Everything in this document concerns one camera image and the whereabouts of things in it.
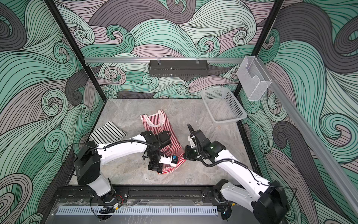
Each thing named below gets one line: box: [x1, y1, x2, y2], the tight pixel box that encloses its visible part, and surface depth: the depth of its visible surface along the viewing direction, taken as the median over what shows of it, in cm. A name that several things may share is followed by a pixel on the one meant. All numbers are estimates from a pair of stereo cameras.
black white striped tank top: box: [89, 120, 127, 145], surface depth 97 cm
